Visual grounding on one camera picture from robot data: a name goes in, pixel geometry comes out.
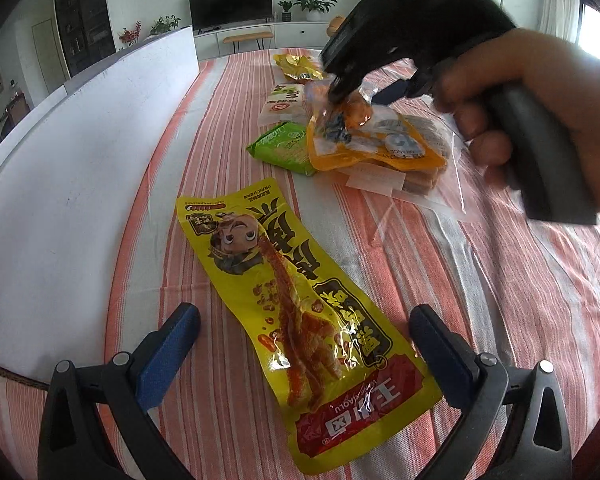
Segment small yellow snack packet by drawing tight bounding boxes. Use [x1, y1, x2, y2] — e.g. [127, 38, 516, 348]
[272, 51, 331, 83]

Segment clear bag of brown wafers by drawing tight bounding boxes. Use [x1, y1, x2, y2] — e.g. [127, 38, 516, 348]
[330, 110, 481, 223]

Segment white television cabinet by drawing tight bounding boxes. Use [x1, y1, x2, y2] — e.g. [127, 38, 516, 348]
[195, 20, 341, 61]

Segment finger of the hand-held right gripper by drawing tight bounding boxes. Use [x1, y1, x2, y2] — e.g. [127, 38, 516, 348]
[377, 67, 431, 106]
[325, 45, 376, 103]

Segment black flat television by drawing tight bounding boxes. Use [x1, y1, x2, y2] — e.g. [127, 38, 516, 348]
[188, 0, 273, 31]

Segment bushy green potted plant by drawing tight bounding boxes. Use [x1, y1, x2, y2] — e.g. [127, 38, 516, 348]
[150, 15, 181, 36]

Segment yellow chicken feet packet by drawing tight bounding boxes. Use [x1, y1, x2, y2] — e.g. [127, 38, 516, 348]
[175, 183, 443, 476]

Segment red flowers in vase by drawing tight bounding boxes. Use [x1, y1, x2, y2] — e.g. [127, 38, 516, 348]
[117, 21, 143, 48]

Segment cream interior door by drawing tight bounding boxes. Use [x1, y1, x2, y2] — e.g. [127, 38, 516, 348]
[32, 19, 63, 91]

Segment white cardboard box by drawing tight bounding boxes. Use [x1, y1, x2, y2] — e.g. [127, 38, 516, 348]
[0, 25, 201, 392]

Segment white sheer curtain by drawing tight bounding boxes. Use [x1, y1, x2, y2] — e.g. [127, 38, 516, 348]
[540, 0, 581, 46]

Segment large green potted plant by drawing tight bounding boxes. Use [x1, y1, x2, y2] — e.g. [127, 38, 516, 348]
[292, 0, 338, 23]

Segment orange snack clear packet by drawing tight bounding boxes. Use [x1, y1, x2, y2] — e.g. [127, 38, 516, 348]
[306, 77, 451, 173]

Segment person's right hand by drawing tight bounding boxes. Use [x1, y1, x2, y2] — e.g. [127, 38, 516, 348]
[432, 27, 600, 206]

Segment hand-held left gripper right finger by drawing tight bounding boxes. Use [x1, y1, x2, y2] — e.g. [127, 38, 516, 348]
[409, 304, 576, 480]

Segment black display cabinet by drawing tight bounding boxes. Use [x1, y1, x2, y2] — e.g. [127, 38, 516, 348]
[54, 0, 117, 78]

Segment wooden bench with metal legs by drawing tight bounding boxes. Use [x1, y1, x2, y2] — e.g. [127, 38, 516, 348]
[223, 30, 273, 53]

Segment green snack packet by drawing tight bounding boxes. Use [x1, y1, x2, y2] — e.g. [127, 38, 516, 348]
[245, 121, 321, 177]

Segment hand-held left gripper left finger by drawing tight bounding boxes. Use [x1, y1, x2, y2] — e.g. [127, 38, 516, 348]
[37, 302, 202, 480]

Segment striped orange bedsheet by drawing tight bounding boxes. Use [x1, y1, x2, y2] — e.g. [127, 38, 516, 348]
[0, 47, 600, 480]

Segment white snack packet yellow label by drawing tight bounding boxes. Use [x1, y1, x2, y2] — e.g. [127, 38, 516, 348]
[257, 84, 313, 126]

